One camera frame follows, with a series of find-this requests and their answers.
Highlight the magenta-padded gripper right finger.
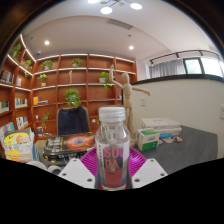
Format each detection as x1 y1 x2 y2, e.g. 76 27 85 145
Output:
128 148 168 190

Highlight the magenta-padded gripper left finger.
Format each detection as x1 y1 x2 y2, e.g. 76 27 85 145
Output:
58 148 99 190

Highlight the clear bottle with red label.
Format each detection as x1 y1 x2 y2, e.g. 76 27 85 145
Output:
94 105 132 191

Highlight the stack of black books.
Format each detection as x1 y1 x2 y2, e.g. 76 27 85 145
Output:
42 132 98 164

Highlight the small green and white box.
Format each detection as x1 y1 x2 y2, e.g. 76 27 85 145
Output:
135 128 161 152

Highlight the stack of white flat boxes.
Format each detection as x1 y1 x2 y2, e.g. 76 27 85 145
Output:
140 117 183 139

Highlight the dark office chair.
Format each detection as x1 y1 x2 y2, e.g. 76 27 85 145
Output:
55 105 93 137

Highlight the stack of colourful books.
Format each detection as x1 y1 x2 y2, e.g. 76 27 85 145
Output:
2 128 38 164

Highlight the wooden artist mannequin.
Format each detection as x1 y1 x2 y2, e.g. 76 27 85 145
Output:
108 64 152 148

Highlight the orange wooden shelf unit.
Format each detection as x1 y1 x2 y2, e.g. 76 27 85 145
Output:
0 33 138 161

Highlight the grey curtain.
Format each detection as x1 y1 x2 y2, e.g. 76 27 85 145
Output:
148 59 187 79

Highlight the window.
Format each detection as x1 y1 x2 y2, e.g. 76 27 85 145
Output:
183 57 224 78

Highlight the ceiling air vent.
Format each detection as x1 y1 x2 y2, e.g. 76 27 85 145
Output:
106 18 134 30

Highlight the branched ceiling lamp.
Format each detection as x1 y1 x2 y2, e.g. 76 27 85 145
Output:
87 0 144 15

